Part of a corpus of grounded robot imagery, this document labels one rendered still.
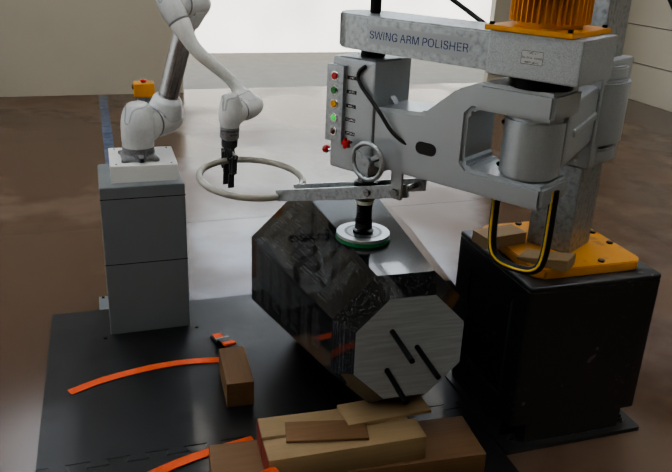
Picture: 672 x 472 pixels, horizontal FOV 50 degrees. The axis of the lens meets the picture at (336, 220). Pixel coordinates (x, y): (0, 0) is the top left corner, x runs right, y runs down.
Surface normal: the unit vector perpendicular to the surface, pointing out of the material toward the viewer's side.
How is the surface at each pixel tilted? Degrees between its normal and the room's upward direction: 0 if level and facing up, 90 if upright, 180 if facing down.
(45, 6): 90
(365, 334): 90
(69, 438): 0
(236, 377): 0
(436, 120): 90
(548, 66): 90
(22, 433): 0
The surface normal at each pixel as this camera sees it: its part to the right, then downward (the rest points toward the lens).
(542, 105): -0.65, 0.26
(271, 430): 0.04, -0.93
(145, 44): 0.31, 0.36
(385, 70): 0.76, 0.26
